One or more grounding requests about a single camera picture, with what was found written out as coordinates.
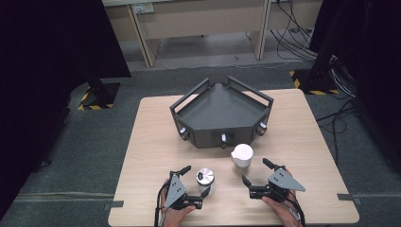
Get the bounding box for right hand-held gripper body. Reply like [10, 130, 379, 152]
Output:
[249, 164, 306, 203]

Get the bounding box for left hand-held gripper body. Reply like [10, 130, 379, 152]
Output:
[164, 170, 203, 211]

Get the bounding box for silver-lid glass shaker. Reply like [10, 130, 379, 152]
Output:
[196, 167, 217, 195]

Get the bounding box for white-lid glass jar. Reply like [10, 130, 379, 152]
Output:
[230, 143, 254, 174]

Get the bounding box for dark grey corner shelf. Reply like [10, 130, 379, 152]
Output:
[169, 75, 274, 149]

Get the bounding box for person's left hand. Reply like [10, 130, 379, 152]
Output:
[160, 188, 197, 227]

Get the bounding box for person's right hand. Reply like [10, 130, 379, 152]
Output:
[261, 169, 305, 227]

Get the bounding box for grey tape strip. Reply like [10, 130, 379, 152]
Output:
[103, 200, 125, 212]
[336, 192, 363, 206]

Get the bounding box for black stand striped base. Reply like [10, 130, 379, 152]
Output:
[288, 31, 340, 96]
[77, 75, 122, 112]

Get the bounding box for beige desk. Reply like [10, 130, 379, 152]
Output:
[102, 0, 323, 69]

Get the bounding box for dark curtain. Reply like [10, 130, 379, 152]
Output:
[310, 0, 401, 173]
[0, 0, 132, 219]

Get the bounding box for left hand-held gripper cable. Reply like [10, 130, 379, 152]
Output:
[153, 179, 170, 227]

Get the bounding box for hand-held gripper cable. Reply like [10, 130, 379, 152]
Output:
[153, 179, 170, 227]
[285, 188, 307, 227]

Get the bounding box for right hand-held gripper cable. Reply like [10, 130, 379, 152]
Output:
[285, 188, 307, 227]

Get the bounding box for black floor cables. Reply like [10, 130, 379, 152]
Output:
[316, 55, 359, 166]

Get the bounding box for black cable bundle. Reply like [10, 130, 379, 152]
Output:
[270, 0, 318, 62]

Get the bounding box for white wall socket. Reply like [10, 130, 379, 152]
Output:
[131, 3, 156, 15]

